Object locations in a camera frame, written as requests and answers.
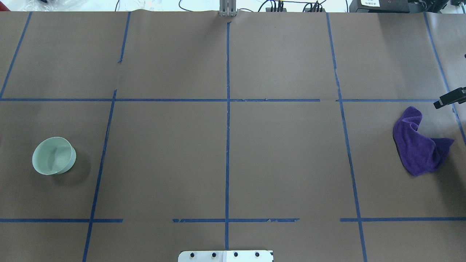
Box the purple microfiber cloth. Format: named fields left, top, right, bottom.
left=392, top=106, right=455, bottom=177

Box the light green bowl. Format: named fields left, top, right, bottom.
left=32, top=136, right=76, bottom=175

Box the black equipment box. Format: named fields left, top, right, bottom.
left=348, top=0, right=433, bottom=13

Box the black power strip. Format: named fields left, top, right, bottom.
left=258, top=0, right=325, bottom=13

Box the aluminium frame post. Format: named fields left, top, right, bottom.
left=218, top=0, right=237, bottom=17

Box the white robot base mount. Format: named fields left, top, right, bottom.
left=178, top=250, right=274, bottom=262

